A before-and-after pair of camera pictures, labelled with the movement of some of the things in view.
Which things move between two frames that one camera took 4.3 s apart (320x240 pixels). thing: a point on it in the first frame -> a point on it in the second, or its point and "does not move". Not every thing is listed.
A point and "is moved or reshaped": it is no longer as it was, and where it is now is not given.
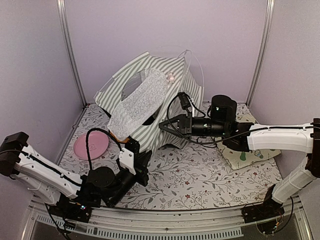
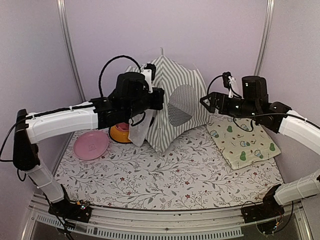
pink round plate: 97,144 does not move
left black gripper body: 142,174 -> 139,105
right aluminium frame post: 269,16 does not move
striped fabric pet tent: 148,90 is moved or reshaped
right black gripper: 186,124 -> 223,97
